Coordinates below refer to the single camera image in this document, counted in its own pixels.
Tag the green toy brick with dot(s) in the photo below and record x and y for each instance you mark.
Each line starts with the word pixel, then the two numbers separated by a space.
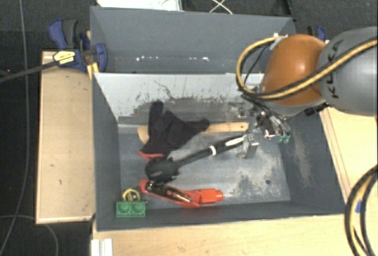
pixel 130 209

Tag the red hand tool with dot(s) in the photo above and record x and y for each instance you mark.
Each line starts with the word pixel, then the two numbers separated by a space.
pixel 209 195

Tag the pale wood board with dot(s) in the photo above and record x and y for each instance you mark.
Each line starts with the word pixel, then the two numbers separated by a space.
pixel 66 145

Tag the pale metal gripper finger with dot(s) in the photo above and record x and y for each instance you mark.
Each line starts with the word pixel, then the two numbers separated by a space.
pixel 253 149

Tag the black cylinder on white bracket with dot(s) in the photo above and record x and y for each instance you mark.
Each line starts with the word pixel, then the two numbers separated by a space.
pixel 313 110

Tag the grey metal bin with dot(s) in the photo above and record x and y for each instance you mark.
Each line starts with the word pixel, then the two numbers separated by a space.
pixel 206 42

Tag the pale wooden stick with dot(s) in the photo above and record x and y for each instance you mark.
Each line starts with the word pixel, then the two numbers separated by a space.
pixel 228 127

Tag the black glove with red cuff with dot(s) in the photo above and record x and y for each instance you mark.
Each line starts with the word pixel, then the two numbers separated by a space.
pixel 168 130

